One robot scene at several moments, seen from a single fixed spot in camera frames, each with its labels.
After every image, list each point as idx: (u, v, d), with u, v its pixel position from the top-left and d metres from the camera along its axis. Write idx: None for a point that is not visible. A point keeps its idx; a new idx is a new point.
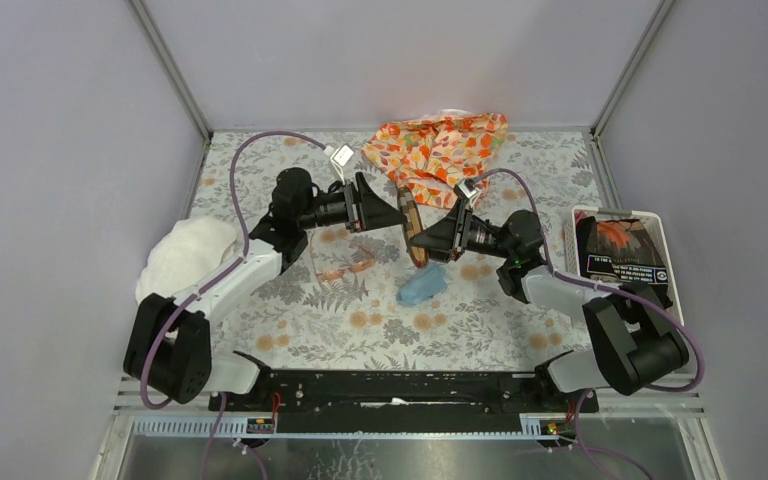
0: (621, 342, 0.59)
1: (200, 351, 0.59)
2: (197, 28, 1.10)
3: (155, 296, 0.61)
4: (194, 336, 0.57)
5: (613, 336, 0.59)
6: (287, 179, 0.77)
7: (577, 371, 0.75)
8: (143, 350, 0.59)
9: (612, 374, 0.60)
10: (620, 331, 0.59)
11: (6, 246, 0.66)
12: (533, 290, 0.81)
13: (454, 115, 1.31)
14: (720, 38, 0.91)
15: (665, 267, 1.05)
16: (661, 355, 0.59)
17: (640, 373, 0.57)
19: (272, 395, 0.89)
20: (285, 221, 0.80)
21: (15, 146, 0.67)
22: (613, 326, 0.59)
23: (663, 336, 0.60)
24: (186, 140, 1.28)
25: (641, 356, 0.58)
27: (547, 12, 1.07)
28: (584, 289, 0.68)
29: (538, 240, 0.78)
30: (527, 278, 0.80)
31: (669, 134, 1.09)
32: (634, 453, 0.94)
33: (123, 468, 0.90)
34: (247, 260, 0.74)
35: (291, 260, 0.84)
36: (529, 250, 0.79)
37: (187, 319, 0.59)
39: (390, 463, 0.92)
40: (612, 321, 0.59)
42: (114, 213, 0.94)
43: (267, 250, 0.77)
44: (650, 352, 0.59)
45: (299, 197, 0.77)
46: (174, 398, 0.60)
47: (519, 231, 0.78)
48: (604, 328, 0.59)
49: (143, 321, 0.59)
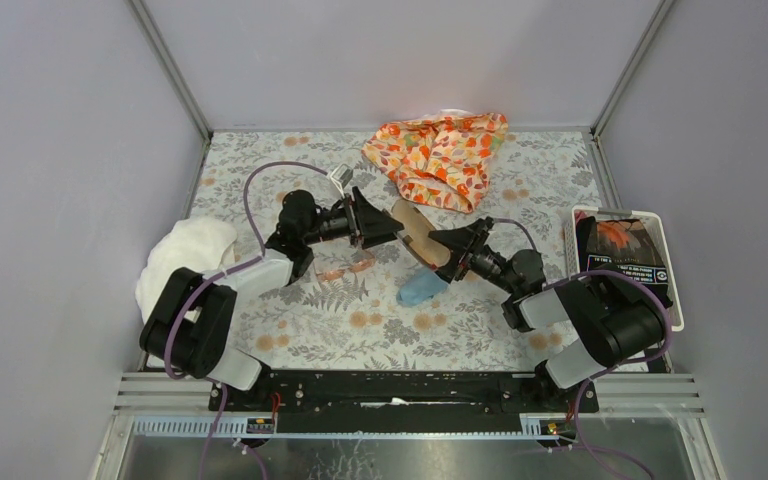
0: (599, 316, 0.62)
1: (222, 323, 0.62)
2: (197, 28, 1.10)
3: (183, 270, 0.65)
4: (222, 305, 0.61)
5: (585, 307, 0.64)
6: (294, 202, 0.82)
7: (576, 365, 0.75)
8: (165, 319, 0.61)
9: (595, 349, 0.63)
10: (591, 302, 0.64)
11: (5, 245, 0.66)
12: (528, 311, 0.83)
13: (454, 115, 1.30)
14: (721, 38, 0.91)
15: (665, 267, 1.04)
16: (641, 326, 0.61)
17: (620, 343, 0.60)
19: (272, 395, 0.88)
20: (290, 236, 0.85)
21: (14, 145, 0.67)
22: (584, 299, 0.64)
23: (635, 304, 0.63)
24: (186, 140, 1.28)
25: (620, 326, 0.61)
27: (547, 12, 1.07)
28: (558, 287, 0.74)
29: (542, 277, 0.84)
30: (524, 303, 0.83)
31: (669, 133, 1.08)
32: (634, 452, 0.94)
33: (123, 468, 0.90)
34: (266, 259, 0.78)
35: (297, 273, 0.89)
36: (531, 285, 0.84)
37: (214, 290, 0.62)
39: (390, 463, 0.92)
40: (582, 295, 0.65)
42: (114, 213, 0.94)
43: (281, 255, 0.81)
44: (624, 318, 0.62)
45: (304, 217, 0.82)
46: (188, 372, 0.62)
47: (523, 269, 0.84)
48: (574, 300, 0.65)
49: (172, 290, 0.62)
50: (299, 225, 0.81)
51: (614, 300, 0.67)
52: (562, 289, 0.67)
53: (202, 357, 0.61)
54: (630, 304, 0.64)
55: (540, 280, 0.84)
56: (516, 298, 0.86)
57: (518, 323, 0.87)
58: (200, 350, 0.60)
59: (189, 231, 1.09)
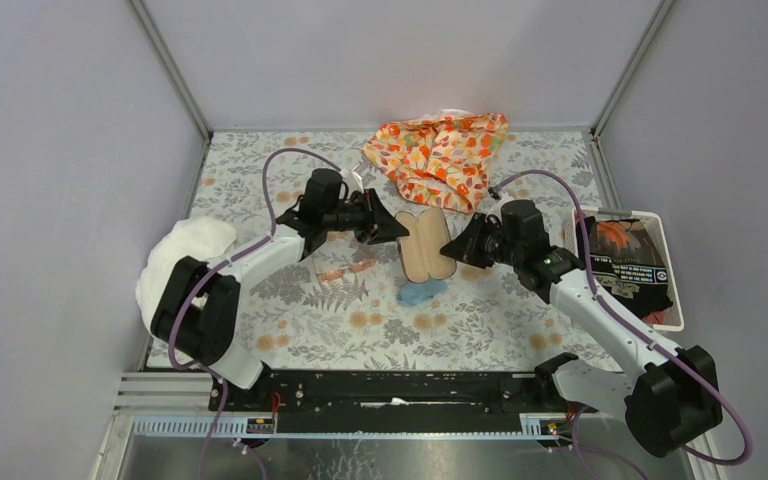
0: (665, 413, 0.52)
1: (227, 313, 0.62)
2: (197, 26, 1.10)
3: (188, 258, 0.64)
4: (225, 297, 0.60)
5: (662, 411, 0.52)
6: (323, 174, 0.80)
7: (593, 392, 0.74)
8: (172, 309, 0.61)
9: (646, 434, 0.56)
10: (673, 407, 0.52)
11: (5, 242, 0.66)
12: (564, 304, 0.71)
13: (454, 115, 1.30)
14: (721, 38, 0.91)
15: (665, 267, 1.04)
16: (698, 427, 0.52)
17: (673, 444, 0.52)
19: (272, 395, 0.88)
20: (310, 211, 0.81)
21: (16, 142, 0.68)
22: (666, 403, 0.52)
23: (707, 410, 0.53)
24: (186, 141, 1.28)
25: (680, 428, 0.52)
27: (547, 11, 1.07)
28: (636, 341, 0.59)
29: (536, 214, 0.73)
30: (559, 290, 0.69)
31: (670, 133, 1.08)
32: (634, 456, 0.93)
33: (122, 468, 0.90)
34: (274, 240, 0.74)
35: (309, 249, 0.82)
36: (532, 227, 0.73)
37: (218, 282, 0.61)
39: (389, 463, 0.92)
40: (666, 397, 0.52)
42: (114, 211, 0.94)
43: (293, 233, 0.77)
44: (692, 425, 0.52)
45: (329, 191, 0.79)
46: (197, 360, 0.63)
47: (513, 210, 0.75)
48: (656, 399, 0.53)
49: (178, 281, 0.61)
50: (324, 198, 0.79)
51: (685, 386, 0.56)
52: (643, 379, 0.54)
53: (209, 347, 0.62)
54: (701, 408, 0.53)
55: (538, 218, 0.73)
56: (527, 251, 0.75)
57: (537, 284, 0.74)
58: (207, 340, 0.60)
59: (189, 231, 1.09)
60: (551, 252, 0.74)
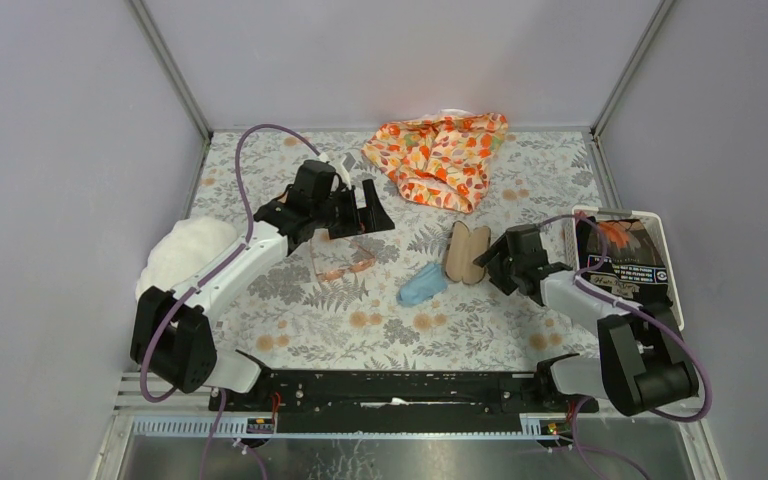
0: (631, 362, 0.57)
1: (202, 346, 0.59)
2: (196, 26, 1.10)
3: (154, 289, 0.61)
4: (194, 331, 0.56)
5: (623, 354, 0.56)
6: (316, 165, 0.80)
7: (584, 384, 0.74)
8: (146, 342, 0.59)
9: (613, 390, 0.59)
10: (633, 351, 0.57)
11: (6, 243, 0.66)
12: (551, 295, 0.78)
13: (454, 115, 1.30)
14: (720, 38, 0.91)
15: (665, 267, 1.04)
16: (668, 382, 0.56)
17: (645, 397, 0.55)
19: (272, 395, 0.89)
20: (299, 199, 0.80)
21: (16, 142, 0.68)
22: (626, 348, 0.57)
23: (676, 367, 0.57)
24: (186, 141, 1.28)
25: (647, 379, 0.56)
27: (547, 12, 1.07)
28: (602, 304, 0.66)
29: (534, 231, 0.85)
30: (547, 282, 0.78)
31: (670, 133, 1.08)
32: (634, 456, 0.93)
33: (122, 469, 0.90)
34: (250, 246, 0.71)
35: (295, 240, 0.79)
36: (530, 243, 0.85)
37: (187, 314, 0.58)
39: (389, 464, 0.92)
40: (627, 342, 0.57)
42: (114, 212, 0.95)
43: (272, 231, 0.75)
44: (662, 380, 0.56)
45: (318, 183, 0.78)
46: (179, 388, 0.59)
47: (515, 227, 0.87)
48: (618, 344, 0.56)
49: (144, 314, 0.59)
50: (316, 188, 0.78)
51: (651, 345, 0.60)
52: (604, 324, 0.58)
53: (192, 373, 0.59)
54: (670, 366, 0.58)
55: (534, 235, 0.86)
56: (524, 263, 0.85)
57: (531, 289, 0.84)
58: (186, 370, 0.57)
59: (189, 231, 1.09)
60: (545, 263, 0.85)
